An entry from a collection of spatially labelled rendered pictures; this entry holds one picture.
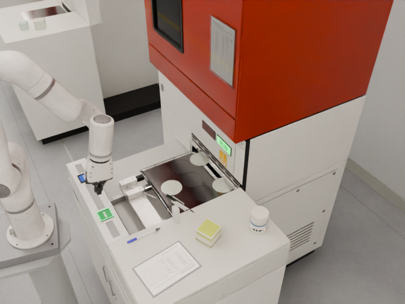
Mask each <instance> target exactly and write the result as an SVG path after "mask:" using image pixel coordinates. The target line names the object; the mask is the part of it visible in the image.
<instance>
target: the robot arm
mask: <svg viewBox="0 0 405 304"><path fill-rule="evenodd" d="M0 80H1V81H3V82H6V83H11V84H15V85H17V86H19V87H20V88H21V89H22V90H24V91H25V92H26V93H27V94H28V95H30V96H31V97H32V98H34V99H35V100H36V101H37V102H38V103H40V104H41V105H42V106H43V107H45V108H46V109H48V110H49V111H50V112H51V113H53V114H54V115H55V116H56V117H58V118H60V119H61V120H63V121H66V122H71V121H73V120H75V119H78V120H79V121H81V122H82V123H83V124H85V125H86V126H87V127H88V128H89V155H88V157H87V160H86V164H85V169H84V176H85V177H86V179H85V183H86V184H92V185H93V186H94V192H95V193H97V195H101V194H102V190H103V186H104V184H105V183H106V182H107V181H108V180H111V179H112V178H113V160H112V156H111V155H112V148H113V130H114V119H113V118H112V117H111V116H108V115H105V114H103V113H102V112H101V111H100V110H99V109H98V108H97V107H96V106H94V105H93V104H92V103H91V102H89V101H87V100H84V99H77V98H75V97H74V96H73V95H72V94H71V93H70V92H69V91H68V90H67V89H65V88H64V87H63V86H62V85H61V84H60V83H59V82H58V81H57V80H55V79H54V78H53V77H52V76H50V75H49V74H48V73H47V72H46V71H45V70H44V69H43V68H41V67H40V66H39V65H38V64H37V63H36V62H35V61H34V60H32V59H31V58H29V57H28V56H27V55H25V54H24V53H22V52H19V51H0ZM0 202H1V205H2V207H3V209H4V211H5V214H6V216H7V218H8V220H9V222H10V226H9V228H8V230H7V239H8V241H9V243H10V244H11V245H12V246H13V247H15V248H17V249H32V248H35V247H37V246H39V245H41V244H43V243H44V242H45V241H47V240H48V239H49V237H50V236H51V235H52V233H53V230H54V222H53V220H52V218H51V217H50V216H49V215H48V214H45V213H43V212H40V210H39V207H38V205H37V202H36V199H35V198H34V194H33V192H32V190H31V179H30V167H29V163H28V158H27V155H26V153H25V151H24V149H23V148H22V147H21V146H20V145H18V144H17V143H14V142H7V137H6V134H5V130H4V126H3V124H2V121H1V119H0Z"/></svg>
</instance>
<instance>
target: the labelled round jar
mask: <svg viewBox="0 0 405 304"><path fill-rule="evenodd" d="M268 217H269V211H268V210H267V208H265V207H263V206H255V207H253V208H252V209H251V214H250V225H249V229H250V231H251V232H252V233H254V234H256V235H261V234H263V233H265V232H266V229H267V225H268Z"/></svg>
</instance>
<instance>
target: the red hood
mask: <svg viewBox="0 0 405 304"><path fill-rule="evenodd" d="M144 2H145V15H146V28H147V35H148V48H149V61H150V62H151V63H152V64H153V65H154V66H155V67H156V68H157V69H158V70H159V71H160V72H161V73H162V74H163V75H164V76H165V77H166V78H167V79H168V80H169V81H170V82H171V83H172V84H173V85H174V86H175V87H176V88H178V89H179V90H180V91H181V92H182V93H183V94H184V95H185V96H186V97H187V98H188V99H189V100H190V101H191V102H192V103H194V105H196V106H197V108H199V109H200V111H202V112H203V114H205V115H206V117H208V118H209V119H210V120H211V121H212V122H213V123H214V124H215V125H216V126H217V127H218V128H219V129H220V130H221V131H222V132H224V133H225V134H226V135H227V136H228V137H229V138H230V139H231V140H232V141H233V142H234V143H235V144H237V143H239V142H242V141H245V140H247V139H250V138H253V137H255V136H258V135H260V134H263V133H266V132H267V131H271V130H273V129H275V128H279V127H281V126H283V125H286V124H289V123H291V122H294V121H297V120H299V119H302V118H305V117H307V116H310V115H312V114H315V113H318V112H320V111H323V110H325V109H328V108H331V107H333V106H336V105H338V104H341V103H344V102H346V101H349V100H352V99H354V98H357V97H359V96H362V95H364V94H366V91H367V89H368V85H369V82H370V79H371V75H372V72H373V69H374V65H375V61H376V59H377V55H378V51H379V49H380V45H381V41H382V38H383V35H384V32H385V28H386V25H387V22H388V19H389V15H390V12H391V8H392V4H393V2H394V0H144Z"/></svg>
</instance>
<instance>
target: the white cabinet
mask: <svg viewBox="0 0 405 304"><path fill-rule="evenodd" d="M70 184H71V182H70ZM71 188H72V192H73V194H74V198H75V202H76V205H77V209H78V213H79V215H80V219H81V223H82V226H83V230H84V234H85V236H86V240H87V244H88V246H89V250H90V254H91V257H92V261H93V264H94V267H95V269H96V271H97V274H98V276H99V278H100V280H101V282H102V284H103V287H104V289H105V291H106V293H107V295H108V298H109V300H110V302H111V304H131V303H130V301H129V299H128V297H127V295H126V293H125V291H124V289H123V287H122V285H121V283H120V281H119V279H118V277H117V274H116V272H115V270H114V268H113V267H112V266H111V263H110V261H109V260H108V257H107V255H106V253H105V251H104V249H103V247H102V245H101V243H100V241H99V239H98V237H97V235H96V233H95V231H94V229H93V227H92V225H91V223H90V221H89V219H88V217H87V215H86V213H85V211H84V209H83V207H82V205H81V203H80V201H79V199H78V197H77V194H76V192H75V190H74V188H73V186H72V184H71ZM285 268H286V264H284V265H282V266H280V267H278V268H276V269H275V270H273V271H271V272H269V273H268V274H266V275H264V276H262V277H260V278H258V279H257V280H255V281H253V282H251V283H249V284H248V285H245V286H244V287H242V288H240V289H239V290H237V291H235V292H233V293H231V294H229V295H228V296H226V297H224V298H222V299H221V300H218V301H217V302H215V303H213V304H278V299H279V296H280V290H281V285H282V282H283V277H284V272H285Z"/></svg>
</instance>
